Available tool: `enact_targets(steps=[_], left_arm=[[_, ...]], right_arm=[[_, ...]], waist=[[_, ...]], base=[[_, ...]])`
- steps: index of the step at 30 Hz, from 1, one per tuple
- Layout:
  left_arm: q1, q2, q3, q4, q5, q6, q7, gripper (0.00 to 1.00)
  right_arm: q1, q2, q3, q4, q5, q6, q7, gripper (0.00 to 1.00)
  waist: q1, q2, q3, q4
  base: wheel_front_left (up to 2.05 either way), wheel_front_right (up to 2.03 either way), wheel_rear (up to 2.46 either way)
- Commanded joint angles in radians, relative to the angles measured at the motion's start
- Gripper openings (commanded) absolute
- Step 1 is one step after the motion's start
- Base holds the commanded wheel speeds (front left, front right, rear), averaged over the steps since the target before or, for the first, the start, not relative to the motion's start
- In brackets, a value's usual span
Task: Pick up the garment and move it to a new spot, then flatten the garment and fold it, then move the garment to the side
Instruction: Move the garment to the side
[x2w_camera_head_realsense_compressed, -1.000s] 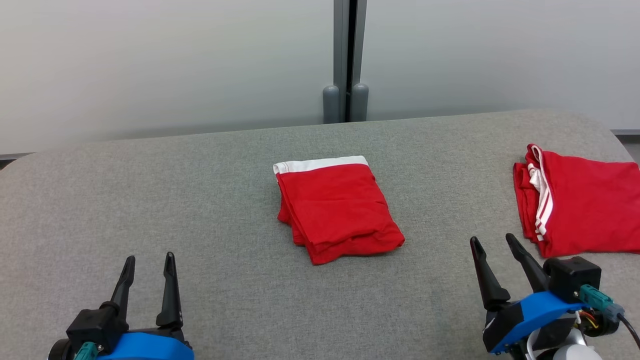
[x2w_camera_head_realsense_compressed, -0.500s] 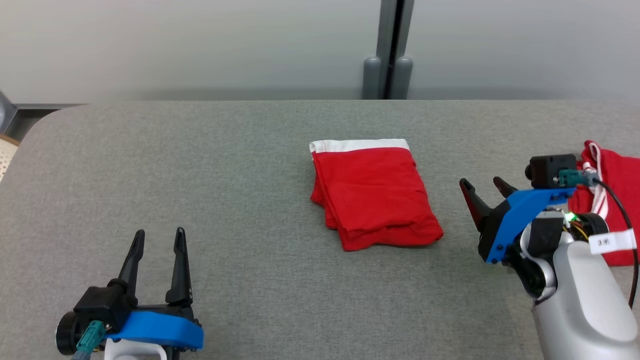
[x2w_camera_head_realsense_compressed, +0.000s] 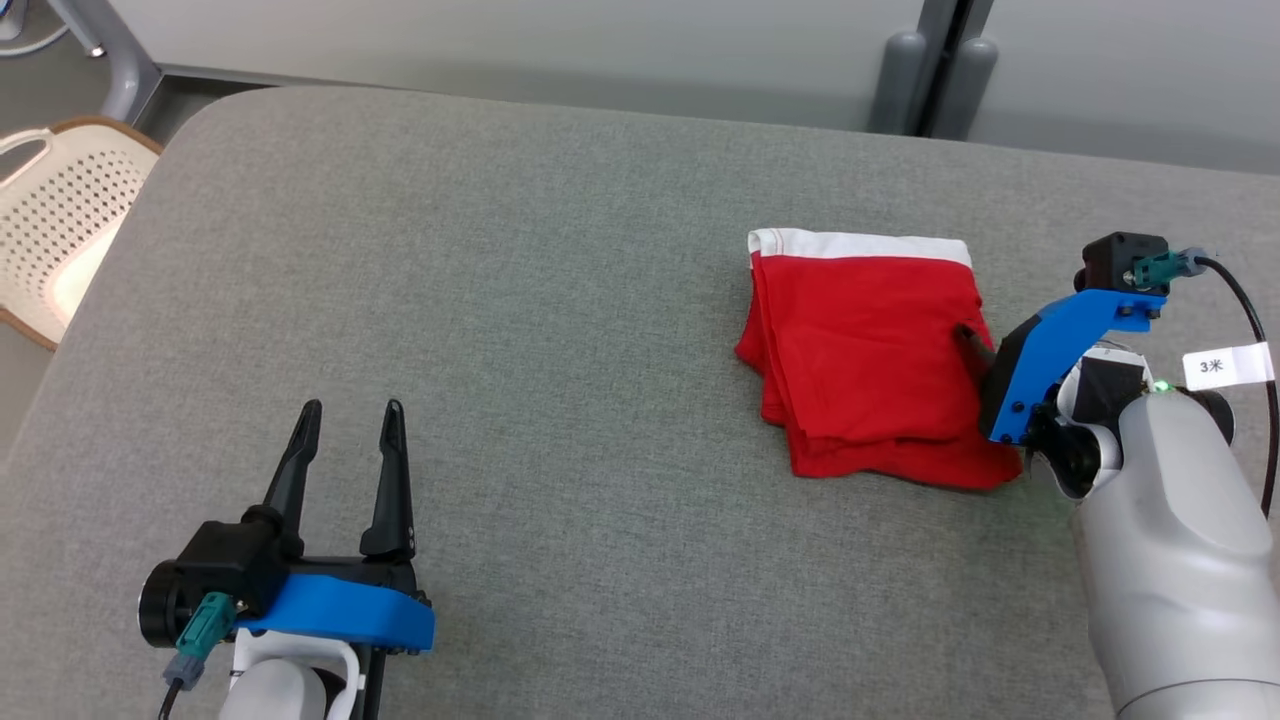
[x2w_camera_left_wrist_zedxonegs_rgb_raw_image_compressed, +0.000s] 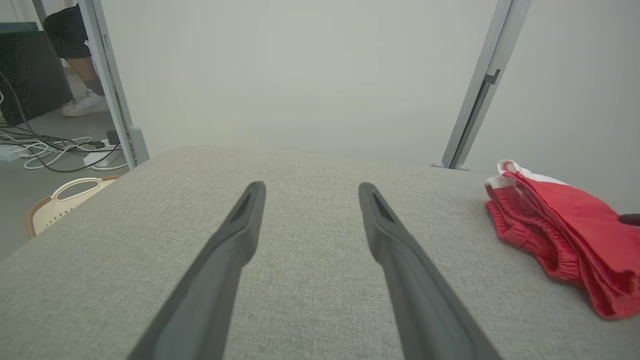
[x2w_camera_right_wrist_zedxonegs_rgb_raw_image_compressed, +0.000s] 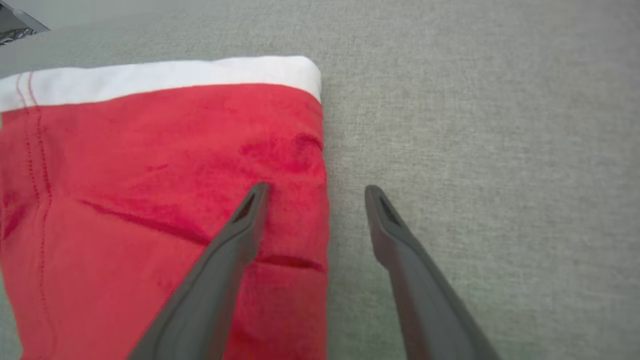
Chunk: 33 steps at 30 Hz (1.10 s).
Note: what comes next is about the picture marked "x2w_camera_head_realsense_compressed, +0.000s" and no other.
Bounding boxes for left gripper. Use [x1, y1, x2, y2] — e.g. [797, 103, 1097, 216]
[230, 400, 423, 720]

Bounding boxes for teal camera connector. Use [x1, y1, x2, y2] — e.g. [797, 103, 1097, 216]
[163, 592, 241, 691]
[1128, 248, 1219, 289]

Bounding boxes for grey metal partition post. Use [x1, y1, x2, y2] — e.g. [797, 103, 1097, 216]
[928, 0, 1001, 141]
[868, 0, 961, 136]

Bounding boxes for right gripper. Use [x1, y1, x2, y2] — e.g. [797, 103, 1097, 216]
[955, 323, 1149, 501]

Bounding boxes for white partition panel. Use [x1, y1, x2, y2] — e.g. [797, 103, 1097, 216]
[105, 0, 931, 131]
[965, 0, 1280, 176]

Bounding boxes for teal right camera connector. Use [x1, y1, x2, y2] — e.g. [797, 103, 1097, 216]
[1128, 248, 1219, 289]

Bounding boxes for white perforated laundry basket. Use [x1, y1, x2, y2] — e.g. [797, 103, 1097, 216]
[0, 115, 164, 353]

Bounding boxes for white cable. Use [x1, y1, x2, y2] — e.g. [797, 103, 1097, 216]
[0, 0, 69, 57]

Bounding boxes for black right camera cable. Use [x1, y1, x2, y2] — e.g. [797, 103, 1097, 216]
[1195, 255, 1280, 521]

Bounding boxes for white cable label tag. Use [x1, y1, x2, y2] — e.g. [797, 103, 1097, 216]
[1183, 343, 1277, 391]

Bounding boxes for teal left camera connector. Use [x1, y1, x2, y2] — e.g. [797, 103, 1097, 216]
[163, 592, 241, 691]

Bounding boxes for grey metal partition leg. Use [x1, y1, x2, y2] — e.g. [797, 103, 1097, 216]
[45, 0, 166, 123]

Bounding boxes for blue right camera bracket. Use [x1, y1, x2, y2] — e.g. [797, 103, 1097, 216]
[988, 288, 1169, 446]

